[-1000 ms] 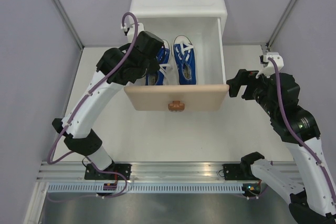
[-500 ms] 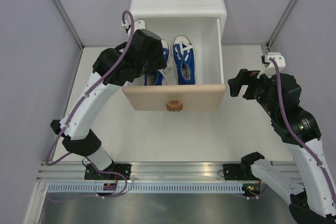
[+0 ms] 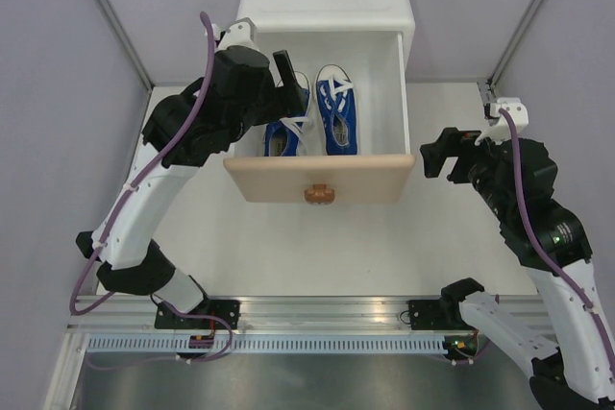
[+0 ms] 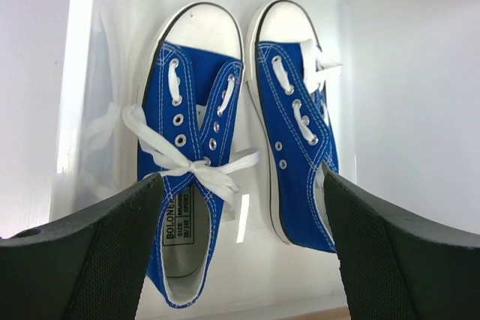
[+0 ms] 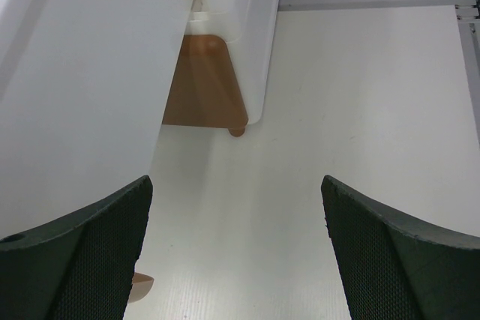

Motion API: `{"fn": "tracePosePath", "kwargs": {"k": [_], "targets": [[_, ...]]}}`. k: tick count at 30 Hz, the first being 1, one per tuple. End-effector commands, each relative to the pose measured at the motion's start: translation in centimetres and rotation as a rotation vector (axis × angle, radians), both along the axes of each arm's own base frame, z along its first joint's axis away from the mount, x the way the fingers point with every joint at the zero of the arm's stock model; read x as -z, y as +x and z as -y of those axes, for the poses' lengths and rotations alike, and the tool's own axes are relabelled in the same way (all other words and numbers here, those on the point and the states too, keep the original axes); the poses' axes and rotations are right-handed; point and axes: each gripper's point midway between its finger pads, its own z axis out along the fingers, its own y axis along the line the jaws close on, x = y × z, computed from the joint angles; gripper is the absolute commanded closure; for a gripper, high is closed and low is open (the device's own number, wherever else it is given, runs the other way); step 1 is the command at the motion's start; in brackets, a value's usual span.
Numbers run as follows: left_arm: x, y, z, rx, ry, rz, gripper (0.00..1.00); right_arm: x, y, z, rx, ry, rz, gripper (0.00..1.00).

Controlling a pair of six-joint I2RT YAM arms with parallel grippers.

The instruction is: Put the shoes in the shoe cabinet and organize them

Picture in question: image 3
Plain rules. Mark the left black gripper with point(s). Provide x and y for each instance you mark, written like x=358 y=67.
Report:
x=284 y=101

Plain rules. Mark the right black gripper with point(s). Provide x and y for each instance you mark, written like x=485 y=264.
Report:
x=452 y=141

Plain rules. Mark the blue sneaker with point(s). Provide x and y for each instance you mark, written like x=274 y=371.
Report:
x=336 y=100
x=287 y=136

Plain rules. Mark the beige drawer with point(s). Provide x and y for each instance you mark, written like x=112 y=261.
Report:
x=375 y=63

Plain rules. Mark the bear knob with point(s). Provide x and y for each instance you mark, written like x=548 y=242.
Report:
x=319 y=194

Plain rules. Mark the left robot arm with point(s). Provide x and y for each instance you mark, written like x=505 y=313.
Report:
x=168 y=157

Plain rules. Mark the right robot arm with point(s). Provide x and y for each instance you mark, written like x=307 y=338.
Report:
x=516 y=181

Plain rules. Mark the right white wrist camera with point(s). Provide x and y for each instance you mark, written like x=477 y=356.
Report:
x=504 y=116

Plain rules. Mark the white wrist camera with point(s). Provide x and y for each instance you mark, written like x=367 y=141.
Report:
x=240 y=33
x=504 y=116

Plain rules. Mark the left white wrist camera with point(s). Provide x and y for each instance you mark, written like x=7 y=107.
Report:
x=240 y=33

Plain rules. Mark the left aluminium frame post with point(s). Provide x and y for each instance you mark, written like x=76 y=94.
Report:
x=118 y=30

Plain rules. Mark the aluminium frame post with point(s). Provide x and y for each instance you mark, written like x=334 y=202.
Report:
x=533 y=8
x=118 y=30

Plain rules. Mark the white slotted cable duct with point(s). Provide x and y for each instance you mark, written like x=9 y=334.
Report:
x=277 y=343

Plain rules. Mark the right aluminium frame post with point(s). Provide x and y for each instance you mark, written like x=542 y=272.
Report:
x=533 y=8

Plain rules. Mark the aluminium mounting rail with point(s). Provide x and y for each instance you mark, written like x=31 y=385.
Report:
x=401 y=315

